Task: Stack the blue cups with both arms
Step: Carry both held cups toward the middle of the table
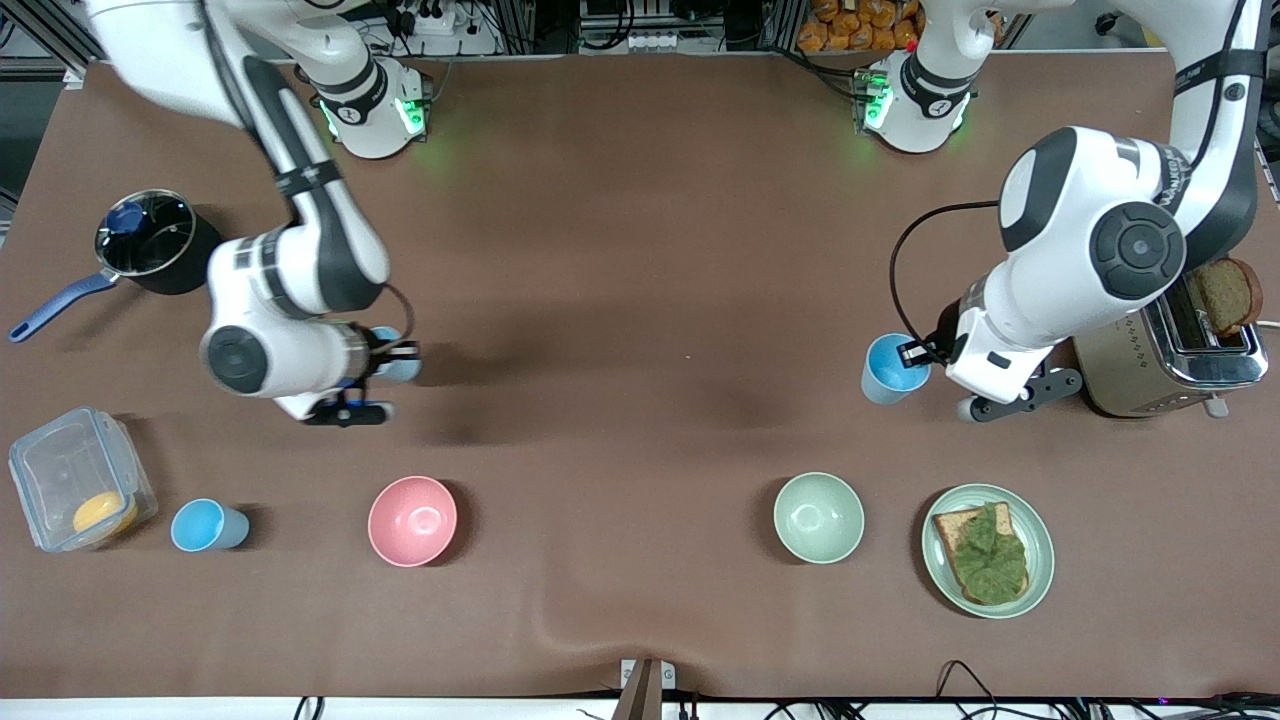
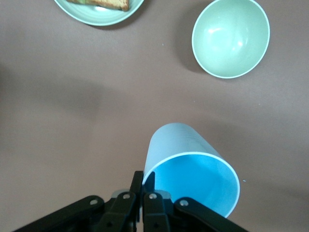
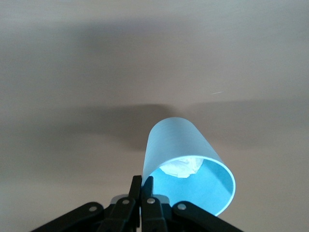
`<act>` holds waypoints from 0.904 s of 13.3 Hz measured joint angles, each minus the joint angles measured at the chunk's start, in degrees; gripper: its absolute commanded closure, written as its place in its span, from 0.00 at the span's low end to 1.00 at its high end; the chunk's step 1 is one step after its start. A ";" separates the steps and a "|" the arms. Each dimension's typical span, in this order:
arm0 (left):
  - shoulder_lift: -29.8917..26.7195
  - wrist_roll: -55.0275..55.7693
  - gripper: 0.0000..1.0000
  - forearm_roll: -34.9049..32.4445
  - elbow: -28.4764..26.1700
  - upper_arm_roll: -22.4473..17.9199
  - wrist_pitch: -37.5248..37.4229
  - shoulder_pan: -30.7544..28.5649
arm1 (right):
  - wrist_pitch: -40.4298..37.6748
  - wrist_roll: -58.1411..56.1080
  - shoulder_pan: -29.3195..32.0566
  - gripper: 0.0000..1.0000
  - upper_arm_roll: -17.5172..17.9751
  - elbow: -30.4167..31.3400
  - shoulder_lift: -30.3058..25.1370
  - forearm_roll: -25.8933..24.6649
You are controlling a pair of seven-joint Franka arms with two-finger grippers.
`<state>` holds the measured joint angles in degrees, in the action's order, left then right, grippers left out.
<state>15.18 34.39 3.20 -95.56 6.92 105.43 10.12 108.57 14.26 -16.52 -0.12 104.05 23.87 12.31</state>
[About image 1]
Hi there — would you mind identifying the blue plastic cup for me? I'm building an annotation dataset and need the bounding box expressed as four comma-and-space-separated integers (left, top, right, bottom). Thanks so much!
861, 333, 933, 406
370, 326, 423, 384
170, 498, 251, 553

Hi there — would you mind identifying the silver toaster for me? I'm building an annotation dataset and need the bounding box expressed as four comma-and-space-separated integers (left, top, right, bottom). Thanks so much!
1072, 262, 1271, 419

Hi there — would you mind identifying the pink bowl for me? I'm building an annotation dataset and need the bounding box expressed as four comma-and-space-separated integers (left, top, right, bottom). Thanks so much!
367, 475, 459, 568

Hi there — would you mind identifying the bread slice under lettuce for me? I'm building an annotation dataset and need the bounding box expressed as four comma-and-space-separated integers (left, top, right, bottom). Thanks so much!
932, 502, 1031, 606

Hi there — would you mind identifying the pale green bowl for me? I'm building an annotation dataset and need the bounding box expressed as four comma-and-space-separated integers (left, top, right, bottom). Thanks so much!
773, 472, 866, 565

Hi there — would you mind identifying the pale green plate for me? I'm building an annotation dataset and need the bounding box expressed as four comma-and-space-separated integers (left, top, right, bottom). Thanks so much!
921, 484, 1055, 620

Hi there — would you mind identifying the green lettuce leaf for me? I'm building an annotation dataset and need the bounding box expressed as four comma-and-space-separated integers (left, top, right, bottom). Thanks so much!
948, 503, 1029, 604

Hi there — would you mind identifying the brown bread slice in toaster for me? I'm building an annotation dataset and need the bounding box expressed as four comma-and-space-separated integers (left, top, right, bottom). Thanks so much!
1190, 257, 1264, 338

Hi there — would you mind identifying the yellow round food piece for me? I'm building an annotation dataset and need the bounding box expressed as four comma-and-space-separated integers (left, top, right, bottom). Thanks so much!
72, 490, 139, 536

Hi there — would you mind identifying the clear plastic food container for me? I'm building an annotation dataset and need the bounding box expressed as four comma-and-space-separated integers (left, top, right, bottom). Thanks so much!
8, 405, 159, 553

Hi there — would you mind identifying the bag of bread rolls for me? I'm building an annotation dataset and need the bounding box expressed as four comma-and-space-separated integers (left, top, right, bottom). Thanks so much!
797, 0, 926, 53

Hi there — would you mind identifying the white power strip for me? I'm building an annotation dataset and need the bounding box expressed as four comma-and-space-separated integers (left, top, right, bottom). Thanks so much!
395, 0, 471, 36

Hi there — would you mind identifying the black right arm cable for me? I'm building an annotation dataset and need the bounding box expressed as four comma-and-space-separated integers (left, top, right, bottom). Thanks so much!
383, 284, 418, 347

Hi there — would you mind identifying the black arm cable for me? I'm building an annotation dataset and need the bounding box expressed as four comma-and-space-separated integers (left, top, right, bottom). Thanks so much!
383, 284, 418, 347
888, 200, 1001, 346

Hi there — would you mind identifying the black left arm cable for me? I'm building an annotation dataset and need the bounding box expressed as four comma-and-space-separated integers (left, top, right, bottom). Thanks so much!
888, 200, 1001, 346

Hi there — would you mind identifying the dark saucepan with blue handle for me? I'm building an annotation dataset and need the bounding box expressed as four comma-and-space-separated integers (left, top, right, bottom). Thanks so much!
8, 188, 224, 344

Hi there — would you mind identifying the black looped floor cable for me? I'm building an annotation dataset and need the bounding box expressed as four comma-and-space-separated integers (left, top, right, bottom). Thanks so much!
935, 660, 1001, 720

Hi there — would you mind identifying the metal table edge bracket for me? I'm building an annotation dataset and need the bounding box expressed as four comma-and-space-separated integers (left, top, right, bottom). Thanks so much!
620, 657, 677, 720

